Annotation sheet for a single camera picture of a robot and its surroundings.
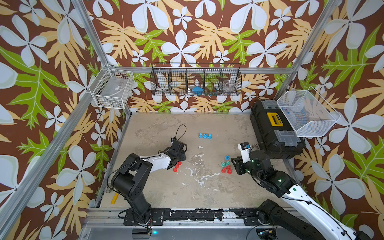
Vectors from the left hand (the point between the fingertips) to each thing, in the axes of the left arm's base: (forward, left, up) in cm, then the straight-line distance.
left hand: (183, 152), depth 97 cm
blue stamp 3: (+13, -19, +1) cm, 23 cm away
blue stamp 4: (-4, -28, +1) cm, 29 cm away
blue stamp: (+14, -12, +1) cm, 18 cm away
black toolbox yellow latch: (+6, -54, +17) cm, 57 cm away
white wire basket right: (+11, -71, +26) cm, 77 cm away
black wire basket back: (+38, -16, +30) cm, 51 cm away
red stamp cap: (-11, +4, -1) cm, 12 cm away
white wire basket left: (+25, +42, +33) cm, 59 cm away
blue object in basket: (+29, -10, +28) cm, 41 cm away
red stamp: (-13, -29, +1) cm, 31 cm away
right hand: (-12, -27, +16) cm, 34 cm away
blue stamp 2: (+13, -15, +2) cm, 20 cm away
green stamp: (-8, -25, +1) cm, 27 cm away
